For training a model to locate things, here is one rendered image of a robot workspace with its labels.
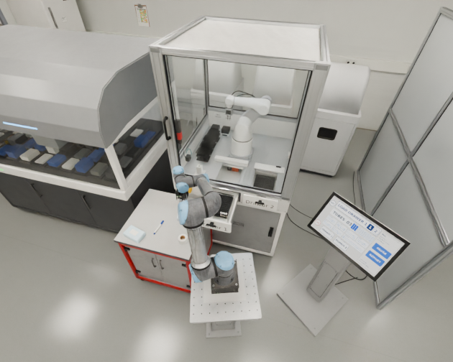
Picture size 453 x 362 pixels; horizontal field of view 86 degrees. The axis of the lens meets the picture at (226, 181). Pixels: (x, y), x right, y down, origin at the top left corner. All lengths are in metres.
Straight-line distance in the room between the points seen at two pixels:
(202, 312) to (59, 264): 1.88
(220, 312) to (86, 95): 1.64
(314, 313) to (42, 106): 2.72
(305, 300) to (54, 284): 2.42
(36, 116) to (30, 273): 1.70
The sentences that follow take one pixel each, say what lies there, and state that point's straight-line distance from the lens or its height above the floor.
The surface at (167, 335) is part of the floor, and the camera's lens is 2.52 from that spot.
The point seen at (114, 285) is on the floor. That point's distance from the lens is 2.82.
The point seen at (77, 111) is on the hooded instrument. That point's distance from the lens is 1.95.
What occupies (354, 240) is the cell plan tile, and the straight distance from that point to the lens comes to 1.82.
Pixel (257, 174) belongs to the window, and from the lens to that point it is 1.90.
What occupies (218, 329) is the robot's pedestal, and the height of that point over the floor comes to 0.04.
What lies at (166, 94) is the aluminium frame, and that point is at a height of 1.71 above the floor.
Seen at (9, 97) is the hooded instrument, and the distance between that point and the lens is 2.35.
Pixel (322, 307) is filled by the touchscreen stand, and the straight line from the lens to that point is 2.67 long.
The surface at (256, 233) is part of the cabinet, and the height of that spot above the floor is 0.40.
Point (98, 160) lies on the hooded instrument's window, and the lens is 2.11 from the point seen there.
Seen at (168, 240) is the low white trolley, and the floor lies 0.76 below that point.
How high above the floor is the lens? 2.41
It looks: 44 degrees down
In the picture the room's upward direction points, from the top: 1 degrees clockwise
